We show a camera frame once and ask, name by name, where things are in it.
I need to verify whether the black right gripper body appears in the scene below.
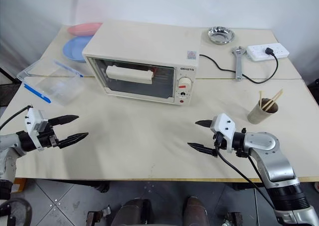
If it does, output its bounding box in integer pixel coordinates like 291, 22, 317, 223
211, 132, 227, 159

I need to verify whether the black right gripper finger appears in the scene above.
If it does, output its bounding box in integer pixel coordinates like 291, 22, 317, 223
187, 142, 219, 158
194, 120, 213, 129

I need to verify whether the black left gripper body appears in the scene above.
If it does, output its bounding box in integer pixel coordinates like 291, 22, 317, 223
37, 125, 61, 150

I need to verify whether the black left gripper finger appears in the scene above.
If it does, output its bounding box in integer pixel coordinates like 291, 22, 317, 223
48, 114, 80, 127
58, 132, 89, 148

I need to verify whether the white knob with red mark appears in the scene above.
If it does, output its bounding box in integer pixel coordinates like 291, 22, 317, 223
177, 77, 193, 90

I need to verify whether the glass oven door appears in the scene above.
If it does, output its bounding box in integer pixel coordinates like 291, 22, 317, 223
86, 57, 178, 103

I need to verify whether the cream toaster oven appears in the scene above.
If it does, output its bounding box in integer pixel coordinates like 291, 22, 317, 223
82, 19, 201, 107

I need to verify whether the clear container with blue clips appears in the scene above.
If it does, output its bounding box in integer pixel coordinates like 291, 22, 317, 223
16, 58, 85, 108

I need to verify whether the metal chopstick cup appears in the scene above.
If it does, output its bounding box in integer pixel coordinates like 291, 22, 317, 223
247, 98, 280, 125

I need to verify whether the orange box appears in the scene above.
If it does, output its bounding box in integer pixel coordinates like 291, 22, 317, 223
13, 178, 27, 195

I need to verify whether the dark brown rounded shape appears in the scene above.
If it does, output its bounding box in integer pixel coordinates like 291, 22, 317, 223
117, 198, 153, 226
183, 196, 209, 226

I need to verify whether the silver adjustable wrench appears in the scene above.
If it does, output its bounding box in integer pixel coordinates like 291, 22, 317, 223
231, 45, 248, 82

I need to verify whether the blue plastic plate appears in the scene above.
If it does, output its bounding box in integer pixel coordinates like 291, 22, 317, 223
63, 35, 94, 63

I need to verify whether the dark grey rounded shape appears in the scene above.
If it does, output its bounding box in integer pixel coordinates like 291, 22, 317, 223
0, 197, 33, 226

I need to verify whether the stainless steel bowl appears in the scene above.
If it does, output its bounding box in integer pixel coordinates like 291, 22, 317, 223
207, 26, 236, 46

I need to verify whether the white power strip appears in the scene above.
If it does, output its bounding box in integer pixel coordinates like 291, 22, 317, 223
246, 43, 291, 62

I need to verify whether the pink plastic plate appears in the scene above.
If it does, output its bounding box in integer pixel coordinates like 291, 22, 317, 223
66, 22, 103, 36

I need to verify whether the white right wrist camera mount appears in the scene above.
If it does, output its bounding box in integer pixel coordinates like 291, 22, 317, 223
210, 113, 236, 153

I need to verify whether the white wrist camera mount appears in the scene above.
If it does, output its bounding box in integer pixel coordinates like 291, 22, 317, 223
210, 113, 236, 153
24, 107, 49, 152

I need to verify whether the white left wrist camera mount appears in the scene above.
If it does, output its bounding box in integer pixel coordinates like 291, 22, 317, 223
24, 107, 49, 152

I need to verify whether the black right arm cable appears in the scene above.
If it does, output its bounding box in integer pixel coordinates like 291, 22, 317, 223
214, 127, 277, 212

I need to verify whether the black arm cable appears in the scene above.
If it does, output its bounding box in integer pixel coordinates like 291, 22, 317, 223
0, 106, 32, 131
214, 127, 277, 212

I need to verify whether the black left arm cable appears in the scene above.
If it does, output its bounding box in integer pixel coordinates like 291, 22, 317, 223
0, 106, 32, 131

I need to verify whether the cream oven door handle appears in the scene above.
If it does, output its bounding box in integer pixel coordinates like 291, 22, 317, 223
106, 65, 154, 85

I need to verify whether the black power cable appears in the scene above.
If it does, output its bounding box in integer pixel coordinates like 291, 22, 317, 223
198, 47, 280, 85

